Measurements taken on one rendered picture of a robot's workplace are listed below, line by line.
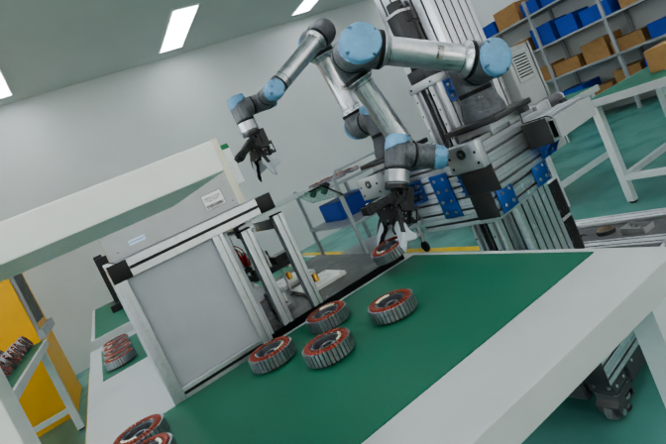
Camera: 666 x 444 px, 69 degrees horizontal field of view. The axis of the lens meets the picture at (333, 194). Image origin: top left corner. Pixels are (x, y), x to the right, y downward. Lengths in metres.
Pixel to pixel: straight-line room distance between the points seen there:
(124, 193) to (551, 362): 0.60
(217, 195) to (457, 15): 1.18
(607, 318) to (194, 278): 0.90
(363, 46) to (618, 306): 0.94
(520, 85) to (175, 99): 5.68
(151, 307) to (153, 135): 5.83
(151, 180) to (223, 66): 7.02
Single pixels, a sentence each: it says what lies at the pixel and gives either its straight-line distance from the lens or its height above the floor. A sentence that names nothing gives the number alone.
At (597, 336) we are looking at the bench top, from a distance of 0.84.
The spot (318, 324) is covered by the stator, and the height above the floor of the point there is 0.78.
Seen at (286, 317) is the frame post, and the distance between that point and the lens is 1.37.
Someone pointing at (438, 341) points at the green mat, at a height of 0.75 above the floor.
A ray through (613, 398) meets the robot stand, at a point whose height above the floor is 0.08.
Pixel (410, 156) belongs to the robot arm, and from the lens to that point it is 1.46.
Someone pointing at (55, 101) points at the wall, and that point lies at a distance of 7.10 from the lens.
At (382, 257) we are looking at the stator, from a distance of 1.38.
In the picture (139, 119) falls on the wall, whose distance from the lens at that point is 7.06.
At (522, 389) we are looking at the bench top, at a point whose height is 0.75.
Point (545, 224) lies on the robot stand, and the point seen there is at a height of 0.52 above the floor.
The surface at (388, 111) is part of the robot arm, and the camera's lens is 1.59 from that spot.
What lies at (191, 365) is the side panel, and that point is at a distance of 1.31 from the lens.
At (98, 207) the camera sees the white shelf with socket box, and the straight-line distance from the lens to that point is 0.50.
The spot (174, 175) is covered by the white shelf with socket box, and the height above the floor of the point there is 1.18.
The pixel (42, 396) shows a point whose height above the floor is 0.28.
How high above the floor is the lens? 1.14
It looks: 4 degrees down
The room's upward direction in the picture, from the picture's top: 25 degrees counter-clockwise
